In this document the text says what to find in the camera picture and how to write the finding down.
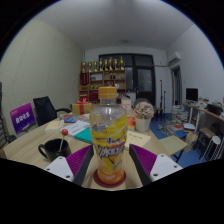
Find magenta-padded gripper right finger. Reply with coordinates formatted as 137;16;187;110
128;143;184;187

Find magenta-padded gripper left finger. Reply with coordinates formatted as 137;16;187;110
43;144;95;187

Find yellow-labelled drink bottle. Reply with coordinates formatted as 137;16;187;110
89;86;129;186

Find black mug with coloured dots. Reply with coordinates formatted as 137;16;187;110
37;138;72;163

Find small wooden side table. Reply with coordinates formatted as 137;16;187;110
158;134;189;164

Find red-tipped stirrer stick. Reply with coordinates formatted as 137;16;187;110
57;128;69;154

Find kraft paper notebook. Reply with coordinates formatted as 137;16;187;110
124;129;153;151

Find flat round red coaster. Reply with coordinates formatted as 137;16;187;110
92;168;128;189

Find teal book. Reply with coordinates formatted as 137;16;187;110
73;126;93;145

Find cream notebook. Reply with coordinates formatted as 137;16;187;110
44;119;66;134

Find white open booklet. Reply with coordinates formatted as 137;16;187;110
61;119;90;138

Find blue and red book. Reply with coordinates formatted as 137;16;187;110
59;113;80;124

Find stack of books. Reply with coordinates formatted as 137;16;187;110
169;104;190;127

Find small orange cup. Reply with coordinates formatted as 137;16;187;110
127;116;137;132

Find pink flowers in white pot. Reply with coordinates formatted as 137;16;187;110
133;101;155;133

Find black office chair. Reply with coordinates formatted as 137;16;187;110
32;95;73;127

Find purple sign board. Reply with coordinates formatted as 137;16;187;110
9;102;37;135

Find yellow gift box, red ribbon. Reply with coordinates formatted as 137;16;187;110
71;97;94;117

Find cluttered wooden desk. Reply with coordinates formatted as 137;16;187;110
182;101;224;158

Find yellow carton box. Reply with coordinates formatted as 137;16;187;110
120;97;133;117

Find black computer monitor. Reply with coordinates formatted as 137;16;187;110
185;87;199;103

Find wooden shelf unit with trophies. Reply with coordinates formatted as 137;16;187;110
78;55;127;103

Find wooden stool with dark frame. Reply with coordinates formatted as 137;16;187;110
194;126;216;151

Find white wall air conditioner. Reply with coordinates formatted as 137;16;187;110
166;50;183;66

